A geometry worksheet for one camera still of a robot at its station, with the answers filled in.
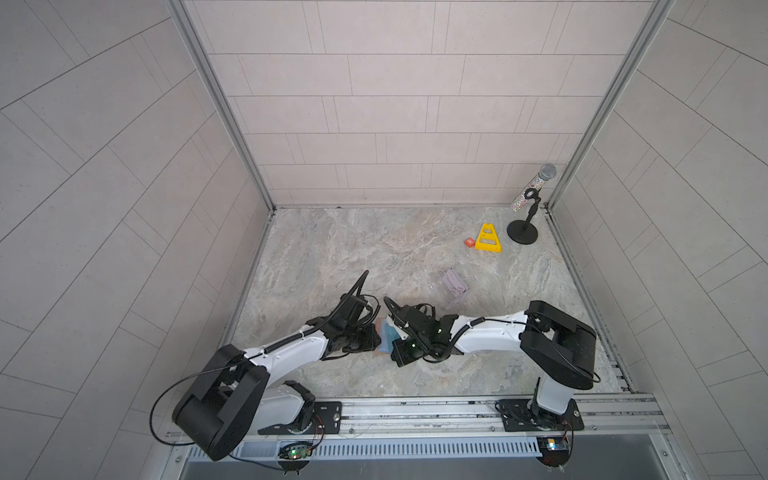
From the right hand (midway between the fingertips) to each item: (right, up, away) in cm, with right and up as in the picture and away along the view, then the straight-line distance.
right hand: (390, 363), depth 81 cm
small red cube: (+27, +32, +24) cm, 49 cm away
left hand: (-1, +5, +4) cm, 6 cm away
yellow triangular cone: (+35, +33, +26) cm, 54 cm away
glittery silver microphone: (+47, +54, +8) cm, 72 cm away
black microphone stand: (+48, +36, +27) cm, 66 cm away
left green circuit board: (-19, -12, -17) cm, 28 cm away
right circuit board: (+38, -14, -13) cm, 43 cm away
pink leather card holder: (-1, +7, +2) cm, 8 cm away
